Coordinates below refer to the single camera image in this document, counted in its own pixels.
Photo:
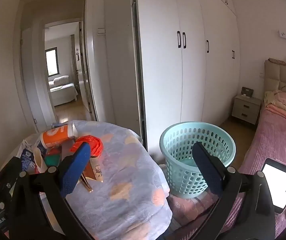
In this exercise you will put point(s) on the floral cloth covered table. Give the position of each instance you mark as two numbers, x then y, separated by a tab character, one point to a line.
128	170

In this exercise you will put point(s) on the black smartphone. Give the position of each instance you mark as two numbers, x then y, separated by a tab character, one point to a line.
279	182

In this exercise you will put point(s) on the beige paper carton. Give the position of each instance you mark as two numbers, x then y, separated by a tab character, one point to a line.
96	171

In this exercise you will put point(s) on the grey nightstand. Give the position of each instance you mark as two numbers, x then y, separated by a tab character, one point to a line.
246	110

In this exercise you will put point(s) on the red plastic bag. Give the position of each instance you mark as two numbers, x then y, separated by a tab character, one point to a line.
94	143

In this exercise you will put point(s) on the white sofa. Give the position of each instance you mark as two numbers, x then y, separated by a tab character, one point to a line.
62	90

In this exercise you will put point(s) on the beige padded headboard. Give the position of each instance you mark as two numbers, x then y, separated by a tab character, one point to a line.
275	77

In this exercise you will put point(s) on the blue and white packet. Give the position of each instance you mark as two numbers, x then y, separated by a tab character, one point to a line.
27	155

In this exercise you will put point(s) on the white wardrobe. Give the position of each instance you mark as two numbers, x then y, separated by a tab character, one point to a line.
183	80

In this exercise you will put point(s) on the red and green packet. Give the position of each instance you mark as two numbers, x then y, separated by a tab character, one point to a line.
52	158

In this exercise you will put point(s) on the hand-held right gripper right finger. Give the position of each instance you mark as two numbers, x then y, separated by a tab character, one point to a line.
208	172

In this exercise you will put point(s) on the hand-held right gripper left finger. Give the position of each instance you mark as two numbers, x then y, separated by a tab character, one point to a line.
75	172

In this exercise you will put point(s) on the white sliding door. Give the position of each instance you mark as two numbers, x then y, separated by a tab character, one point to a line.
115	80

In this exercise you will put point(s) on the small picture frame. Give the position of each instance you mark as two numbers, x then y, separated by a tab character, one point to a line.
247	92

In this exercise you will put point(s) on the teal plastic basket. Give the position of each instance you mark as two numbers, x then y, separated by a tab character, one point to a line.
180	172

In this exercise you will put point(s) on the orange paper cup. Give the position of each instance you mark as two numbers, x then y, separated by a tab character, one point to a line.
56	136

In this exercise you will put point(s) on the bed with pink cover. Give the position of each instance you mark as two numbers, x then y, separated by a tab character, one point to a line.
270	142

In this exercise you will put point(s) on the pink stool cushion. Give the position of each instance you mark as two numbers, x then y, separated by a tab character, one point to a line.
190	208

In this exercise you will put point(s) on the dark framed window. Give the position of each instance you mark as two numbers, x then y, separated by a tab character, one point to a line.
51	62

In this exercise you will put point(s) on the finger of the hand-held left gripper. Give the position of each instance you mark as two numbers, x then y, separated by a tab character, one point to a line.
7	172

